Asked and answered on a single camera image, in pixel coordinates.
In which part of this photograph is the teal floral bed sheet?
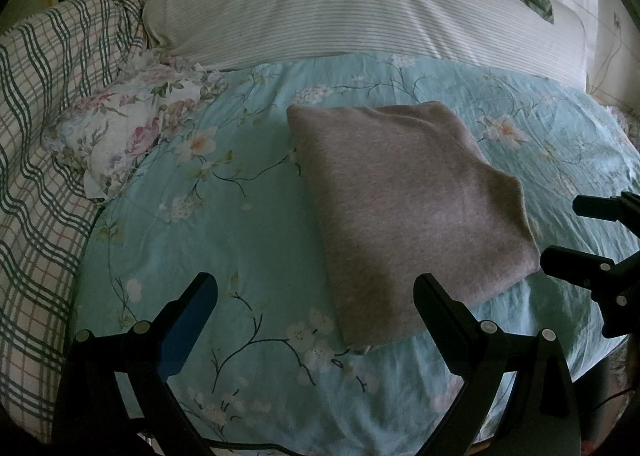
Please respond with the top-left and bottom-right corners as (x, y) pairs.
(70, 54), (639, 455)

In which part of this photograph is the grey knit sweater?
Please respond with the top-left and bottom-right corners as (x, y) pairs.
(286, 102), (540, 352)

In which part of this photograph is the white striped quilt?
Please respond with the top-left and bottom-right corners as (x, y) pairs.
(143, 0), (587, 89)

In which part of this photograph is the green plaid blanket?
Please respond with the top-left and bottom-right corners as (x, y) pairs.
(1, 0), (149, 442)

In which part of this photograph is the white floral pillow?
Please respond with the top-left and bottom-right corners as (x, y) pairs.
(42, 50), (228, 200)

